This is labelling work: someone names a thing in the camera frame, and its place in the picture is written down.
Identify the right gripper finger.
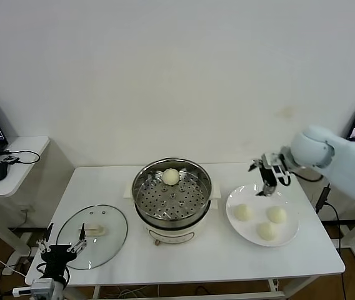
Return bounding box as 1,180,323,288
247,159,264,172
256,183,276,198

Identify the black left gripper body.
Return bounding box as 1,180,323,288
41,244,79,279

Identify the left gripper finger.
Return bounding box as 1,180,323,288
66,222,88,253
37,222,55,253

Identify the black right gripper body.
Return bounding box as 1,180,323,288
259,154,281,192

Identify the white steamed baozi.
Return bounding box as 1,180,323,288
266,206,288,224
234,203,254,223
256,221,278,241
161,168,180,186

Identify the glass pot lid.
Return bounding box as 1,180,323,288
56,204,129,270

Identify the stainless steel steamer basket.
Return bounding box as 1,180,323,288
132,158,212,226

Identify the white round plate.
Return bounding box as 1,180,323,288
226,184,300,248

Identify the white power strip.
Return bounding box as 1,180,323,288
1,264,25,276

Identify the white side table with mouse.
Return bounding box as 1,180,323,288
0,136,52,260

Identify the cream electric cooking pot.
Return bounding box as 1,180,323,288
123,180,222,248

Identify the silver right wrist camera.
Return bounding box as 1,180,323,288
271,152,292,186

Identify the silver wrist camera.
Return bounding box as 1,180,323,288
271,152,292,186
12,279,56,298

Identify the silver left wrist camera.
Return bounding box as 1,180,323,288
12,279,56,298

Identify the black adapter cable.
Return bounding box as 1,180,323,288
314,184,343,251

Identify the black hub with cable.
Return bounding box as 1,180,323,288
0,149,41,166

